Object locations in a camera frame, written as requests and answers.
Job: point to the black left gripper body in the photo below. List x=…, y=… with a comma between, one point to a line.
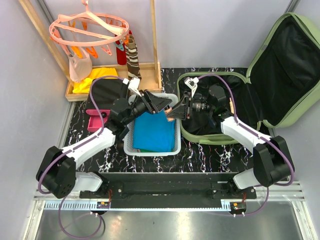
x=148, y=104

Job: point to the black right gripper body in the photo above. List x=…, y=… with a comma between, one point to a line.
x=189, y=106

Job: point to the blue shirt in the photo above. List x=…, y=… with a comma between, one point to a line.
x=153, y=132

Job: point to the green shirt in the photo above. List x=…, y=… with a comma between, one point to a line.
x=139, y=150

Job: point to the magenta plastic tray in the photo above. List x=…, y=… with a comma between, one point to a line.
x=95, y=122

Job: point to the green hard-shell suitcase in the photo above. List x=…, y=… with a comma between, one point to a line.
x=282, y=81

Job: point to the brown capped cosmetic bottle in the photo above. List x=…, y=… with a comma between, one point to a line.
x=170, y=117

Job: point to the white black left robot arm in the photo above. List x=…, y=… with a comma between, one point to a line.
x=58, y=173

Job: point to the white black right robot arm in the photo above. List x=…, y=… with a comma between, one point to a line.
x=272, y=161

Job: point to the brown striped sock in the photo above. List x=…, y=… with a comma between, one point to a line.
x=132, y=59

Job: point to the black box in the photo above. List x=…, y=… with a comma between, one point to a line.
x=107, y=90

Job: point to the red garment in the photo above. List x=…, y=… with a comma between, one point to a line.
x=121, y=55

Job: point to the white plastic mesh basket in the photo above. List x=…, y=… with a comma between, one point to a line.
x=131, y=151

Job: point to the teal clothespin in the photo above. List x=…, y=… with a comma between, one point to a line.
x=119, y=45

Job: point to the orange clothespin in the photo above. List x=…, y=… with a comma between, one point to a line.
x=91, y=50

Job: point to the pale pink garment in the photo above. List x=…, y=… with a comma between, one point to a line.
x=80, y=68

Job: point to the pink round clip hanger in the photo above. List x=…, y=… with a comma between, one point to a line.
x=89, y=29

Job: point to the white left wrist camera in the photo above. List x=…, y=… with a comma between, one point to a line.
x=133, y=85

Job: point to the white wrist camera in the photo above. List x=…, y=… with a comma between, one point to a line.
x=133, y=85
x=192, y=83

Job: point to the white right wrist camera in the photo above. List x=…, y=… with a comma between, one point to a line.
x=192, y=83

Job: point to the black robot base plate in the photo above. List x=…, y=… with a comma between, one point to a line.
x=156, y=191

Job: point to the aluminium frame rail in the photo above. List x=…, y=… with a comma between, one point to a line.
x=275, y=214

